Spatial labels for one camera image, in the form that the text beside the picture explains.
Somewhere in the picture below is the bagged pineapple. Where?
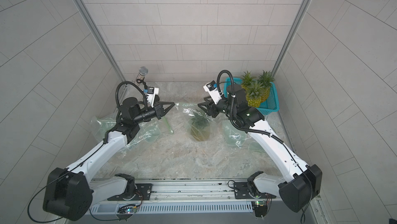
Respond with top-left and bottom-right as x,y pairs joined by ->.
190,112 -> 211,141

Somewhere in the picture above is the yellow pineapple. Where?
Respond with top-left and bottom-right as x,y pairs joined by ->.
246,81 -> 264,108

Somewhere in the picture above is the yellow pineapple zip bag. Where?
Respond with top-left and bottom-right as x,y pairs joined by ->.
221,120 -> 265,153

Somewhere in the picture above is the zip-top bag green pineapple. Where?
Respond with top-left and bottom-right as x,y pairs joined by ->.
90,112 -> 118,143

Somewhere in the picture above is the orange pineapple zip bag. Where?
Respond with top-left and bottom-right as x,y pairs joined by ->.
126,117 -> 174,151

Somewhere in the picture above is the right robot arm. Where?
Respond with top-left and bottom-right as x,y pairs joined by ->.
198,81 -> 323,213

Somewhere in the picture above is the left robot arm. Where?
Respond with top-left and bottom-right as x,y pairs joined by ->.
43,97 -> 175,221

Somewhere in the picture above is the black microphone stand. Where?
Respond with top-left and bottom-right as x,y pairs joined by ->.
141,81 -> 160,104

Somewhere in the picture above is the teal plastic basket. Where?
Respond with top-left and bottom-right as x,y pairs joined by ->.
223,78 -> 279,116

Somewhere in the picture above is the glitter silver microphone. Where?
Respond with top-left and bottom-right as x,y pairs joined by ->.
135,66 -> 148,85

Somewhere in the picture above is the left circuit board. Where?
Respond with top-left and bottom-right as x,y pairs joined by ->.
116,204 -> 141,221

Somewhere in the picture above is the circuit board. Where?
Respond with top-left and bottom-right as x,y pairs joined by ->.
251,201 -> 269,218
116,204 -> 141,221

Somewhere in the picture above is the right circuit board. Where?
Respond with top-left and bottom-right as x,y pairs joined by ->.
251,201 -> 269,218

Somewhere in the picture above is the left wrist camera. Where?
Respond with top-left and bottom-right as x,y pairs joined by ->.
144,87 -> 159,108

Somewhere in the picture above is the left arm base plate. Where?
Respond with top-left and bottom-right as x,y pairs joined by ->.
107,184 -> 153,201

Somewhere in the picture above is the aluminium mounting rail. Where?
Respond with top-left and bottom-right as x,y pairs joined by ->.
88,177 -> 272,204

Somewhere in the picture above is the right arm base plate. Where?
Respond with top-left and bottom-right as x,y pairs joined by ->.
228,180 -> 276,201

